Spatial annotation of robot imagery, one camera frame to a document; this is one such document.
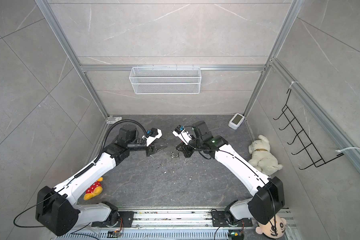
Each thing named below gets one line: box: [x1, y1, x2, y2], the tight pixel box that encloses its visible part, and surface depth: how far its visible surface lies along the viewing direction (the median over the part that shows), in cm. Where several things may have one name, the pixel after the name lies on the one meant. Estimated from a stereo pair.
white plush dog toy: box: [248, 135, 283, 176], surface depth 92 cm
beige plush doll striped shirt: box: [249, 209, 287, 239], surface depth 66 cm
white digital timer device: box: [228, 113, 245, 130], surface depth 113 cm
